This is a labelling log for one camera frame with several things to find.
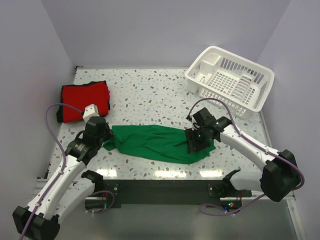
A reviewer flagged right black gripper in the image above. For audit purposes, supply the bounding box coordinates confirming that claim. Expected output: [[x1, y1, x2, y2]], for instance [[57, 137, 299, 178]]
[[185, 126, 211, 154]]

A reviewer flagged green t-shirt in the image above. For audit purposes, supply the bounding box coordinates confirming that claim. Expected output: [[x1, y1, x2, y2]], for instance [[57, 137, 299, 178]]
[[102, 124, 216, 165]]

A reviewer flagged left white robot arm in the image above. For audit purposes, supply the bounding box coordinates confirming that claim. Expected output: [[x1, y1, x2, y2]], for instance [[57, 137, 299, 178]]
[[12, 116, 113, 240]]

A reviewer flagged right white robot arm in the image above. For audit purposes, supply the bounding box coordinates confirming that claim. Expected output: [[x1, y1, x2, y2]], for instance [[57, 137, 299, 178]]
[[185, 107, 303, 202]]

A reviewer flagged pink folded t-shirt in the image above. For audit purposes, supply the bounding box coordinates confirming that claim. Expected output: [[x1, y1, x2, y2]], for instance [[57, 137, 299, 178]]
[[106, 86, 111, 101]]

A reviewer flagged red folded t-shirt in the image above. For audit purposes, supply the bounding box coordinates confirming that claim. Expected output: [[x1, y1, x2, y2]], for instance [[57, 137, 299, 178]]
[[61, 81, 110, 124]]

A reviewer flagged white plastic basket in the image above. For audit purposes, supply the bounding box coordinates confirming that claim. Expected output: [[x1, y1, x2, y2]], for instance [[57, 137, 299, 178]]
[[185, 46, 275, 119]]

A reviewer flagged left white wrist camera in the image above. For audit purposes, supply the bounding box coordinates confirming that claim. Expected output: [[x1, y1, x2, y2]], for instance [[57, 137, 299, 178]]
[[82, 104, 100, 122]]

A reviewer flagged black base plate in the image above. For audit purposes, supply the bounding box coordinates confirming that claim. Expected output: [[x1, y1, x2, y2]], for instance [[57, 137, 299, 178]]
[[84, 179, 252, 211]]

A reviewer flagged aluminium frame rail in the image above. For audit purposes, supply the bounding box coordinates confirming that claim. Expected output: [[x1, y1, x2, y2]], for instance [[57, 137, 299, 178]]
[[29, 179, 296, 200]]

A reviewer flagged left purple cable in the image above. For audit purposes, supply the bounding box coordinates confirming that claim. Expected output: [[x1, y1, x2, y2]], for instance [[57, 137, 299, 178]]
[[17, 103, 117, 240]]

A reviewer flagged purple cable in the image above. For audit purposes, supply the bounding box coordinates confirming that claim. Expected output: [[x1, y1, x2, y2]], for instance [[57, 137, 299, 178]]
[[187, 97, 306, 215], [17, 103, 117, 240]]

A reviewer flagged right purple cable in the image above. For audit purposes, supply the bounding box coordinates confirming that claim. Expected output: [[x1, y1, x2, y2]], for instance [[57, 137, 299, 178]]
[[187, 97, 306, 215]]

